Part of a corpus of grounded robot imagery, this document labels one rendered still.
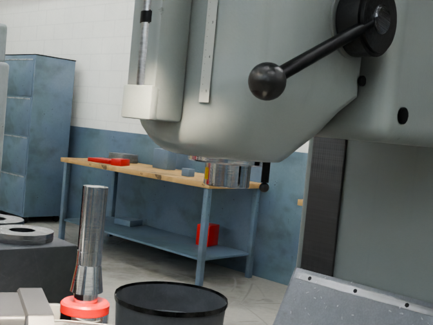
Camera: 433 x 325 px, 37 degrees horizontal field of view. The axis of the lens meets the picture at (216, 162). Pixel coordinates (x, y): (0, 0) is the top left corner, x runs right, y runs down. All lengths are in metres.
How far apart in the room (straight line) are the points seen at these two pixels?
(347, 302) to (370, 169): 0.20
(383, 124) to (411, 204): 0.30
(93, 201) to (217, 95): 0.16
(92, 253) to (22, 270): 0.31
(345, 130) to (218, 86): 0.19
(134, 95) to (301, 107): 0.15
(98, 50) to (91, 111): 0.74
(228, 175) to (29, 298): 0.22
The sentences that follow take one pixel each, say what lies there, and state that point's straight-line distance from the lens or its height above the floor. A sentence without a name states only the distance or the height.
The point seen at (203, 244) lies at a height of 0.36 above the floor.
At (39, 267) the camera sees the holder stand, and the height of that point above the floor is 1.12.
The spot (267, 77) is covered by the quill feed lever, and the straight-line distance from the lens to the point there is 0.49.
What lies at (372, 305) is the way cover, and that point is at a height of 1.10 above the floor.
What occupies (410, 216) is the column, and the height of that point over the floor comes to 1.24.
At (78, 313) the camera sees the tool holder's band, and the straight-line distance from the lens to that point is 0.63.
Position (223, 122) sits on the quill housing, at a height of 1.34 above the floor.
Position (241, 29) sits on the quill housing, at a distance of 0.56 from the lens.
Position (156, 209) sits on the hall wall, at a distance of 7.03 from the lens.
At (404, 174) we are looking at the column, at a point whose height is 1.30.
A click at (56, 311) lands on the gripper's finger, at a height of 1.14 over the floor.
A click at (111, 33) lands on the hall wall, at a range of 7.88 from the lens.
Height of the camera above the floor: 1.34
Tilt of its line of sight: 3 degrees down
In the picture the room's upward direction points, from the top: 5 degrees clockwise
